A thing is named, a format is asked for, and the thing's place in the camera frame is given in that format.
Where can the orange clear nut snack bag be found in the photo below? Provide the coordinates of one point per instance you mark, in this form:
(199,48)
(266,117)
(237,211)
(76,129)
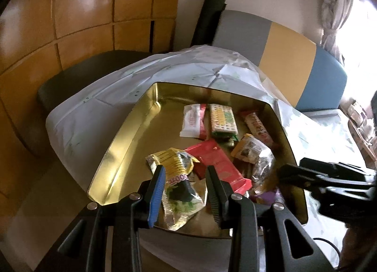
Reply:
(250,148)

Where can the black rolled mat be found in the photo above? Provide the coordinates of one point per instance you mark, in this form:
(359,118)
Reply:
(209,15)

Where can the grey yellow blue sofa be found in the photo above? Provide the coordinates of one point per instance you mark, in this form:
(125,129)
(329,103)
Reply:
(288,54)

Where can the yellow green cracker packet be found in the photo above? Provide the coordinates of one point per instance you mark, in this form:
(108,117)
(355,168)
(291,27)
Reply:
(222,118)

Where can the clear bag of brown biscuits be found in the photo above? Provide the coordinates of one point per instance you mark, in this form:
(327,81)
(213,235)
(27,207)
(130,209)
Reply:
(269,182)

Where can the patterned curtain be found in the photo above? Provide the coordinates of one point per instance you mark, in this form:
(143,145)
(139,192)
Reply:
(335,15)

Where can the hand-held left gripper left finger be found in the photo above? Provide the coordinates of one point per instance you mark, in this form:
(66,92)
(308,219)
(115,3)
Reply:
(157,197)

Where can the purple packet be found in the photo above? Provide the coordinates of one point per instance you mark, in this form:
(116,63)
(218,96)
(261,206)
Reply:
(269,197)

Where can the white green-print tablecloth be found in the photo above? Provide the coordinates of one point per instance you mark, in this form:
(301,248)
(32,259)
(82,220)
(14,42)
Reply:
(117,83)

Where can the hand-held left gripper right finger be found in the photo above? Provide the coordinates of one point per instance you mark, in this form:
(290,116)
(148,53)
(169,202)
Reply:
(213,198)

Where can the yellow dark green snack packet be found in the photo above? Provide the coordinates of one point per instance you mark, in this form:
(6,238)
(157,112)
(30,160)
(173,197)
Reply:
(173,163)

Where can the large red snack packet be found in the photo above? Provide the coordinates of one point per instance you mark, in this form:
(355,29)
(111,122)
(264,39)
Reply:
(218,157)

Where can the dark green chair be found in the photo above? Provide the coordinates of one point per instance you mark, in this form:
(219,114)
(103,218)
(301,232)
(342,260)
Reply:
(88,68)

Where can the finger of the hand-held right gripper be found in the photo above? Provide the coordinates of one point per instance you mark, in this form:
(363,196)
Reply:
(300,176)
(318,163)

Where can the narrow red snack packet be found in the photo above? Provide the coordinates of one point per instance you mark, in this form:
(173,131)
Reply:
(257,127)

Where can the wooden tray with items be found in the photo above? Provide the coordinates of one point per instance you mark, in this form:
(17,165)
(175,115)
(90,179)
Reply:
(360,130)

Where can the white red snack packet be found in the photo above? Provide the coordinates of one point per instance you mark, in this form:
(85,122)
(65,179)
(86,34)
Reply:
(191,120)

